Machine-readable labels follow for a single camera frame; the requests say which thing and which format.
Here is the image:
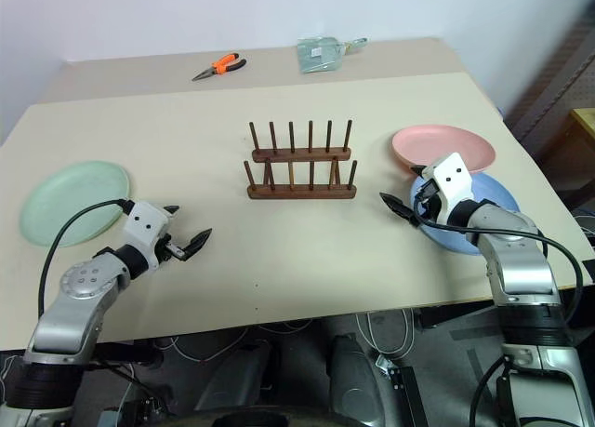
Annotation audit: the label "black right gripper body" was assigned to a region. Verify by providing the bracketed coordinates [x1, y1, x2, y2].
[412, 179, 443, 220]

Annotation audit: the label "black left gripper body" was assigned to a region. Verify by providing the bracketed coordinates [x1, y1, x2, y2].
[155, 234, 188, 264]

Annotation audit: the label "wooden dish rack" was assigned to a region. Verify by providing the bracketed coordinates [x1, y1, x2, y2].
[243, 118, 360, 201]

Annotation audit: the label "pink-red plate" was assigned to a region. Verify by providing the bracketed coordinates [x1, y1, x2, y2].
[390, 124, 497, 177]

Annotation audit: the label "blue plate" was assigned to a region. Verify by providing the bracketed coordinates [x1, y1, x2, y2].
[408, 171, 522, 256]

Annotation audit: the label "green plate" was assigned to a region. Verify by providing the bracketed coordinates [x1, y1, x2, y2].
[19, 160, 132, 248]

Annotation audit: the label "dark rounded shape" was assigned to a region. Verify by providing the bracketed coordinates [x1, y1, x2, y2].
[193, 340, 282, 413]
[328, 332, 403, 427]

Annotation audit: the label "dark perforated panel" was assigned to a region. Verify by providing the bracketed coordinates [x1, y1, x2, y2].
[503, 13, 595, 206]

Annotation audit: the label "yellow wooden furniture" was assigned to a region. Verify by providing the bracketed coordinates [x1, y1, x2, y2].
[567, 107, 595, 187]

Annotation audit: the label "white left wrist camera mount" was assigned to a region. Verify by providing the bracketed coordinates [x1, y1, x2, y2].
[122, 200, 171, 273]

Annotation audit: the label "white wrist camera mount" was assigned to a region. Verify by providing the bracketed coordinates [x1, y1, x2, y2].
[122, 200, 171, 273]
[423, 152, 476, 224]

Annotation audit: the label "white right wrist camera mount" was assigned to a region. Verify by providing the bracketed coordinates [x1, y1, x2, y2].
[423, 152, 476, 224]

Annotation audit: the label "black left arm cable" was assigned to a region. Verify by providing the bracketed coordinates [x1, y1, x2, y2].
[37, 198, 132, 317]

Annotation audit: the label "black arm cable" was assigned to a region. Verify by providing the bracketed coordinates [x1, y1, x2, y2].
[410, 206, 584, 327]
[37, 198, 132, 317]

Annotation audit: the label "white cable under table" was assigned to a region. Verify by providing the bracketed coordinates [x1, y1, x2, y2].
[354, 308, 417, 354]

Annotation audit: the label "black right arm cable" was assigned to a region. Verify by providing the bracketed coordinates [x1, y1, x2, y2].
[410, 206, 584, 327]

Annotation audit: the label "orange-handled pliers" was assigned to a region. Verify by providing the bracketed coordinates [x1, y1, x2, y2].
[191, 51, 248, 83]

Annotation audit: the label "black metal bracket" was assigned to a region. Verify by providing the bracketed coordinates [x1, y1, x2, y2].
[375, 351, 430, 427]

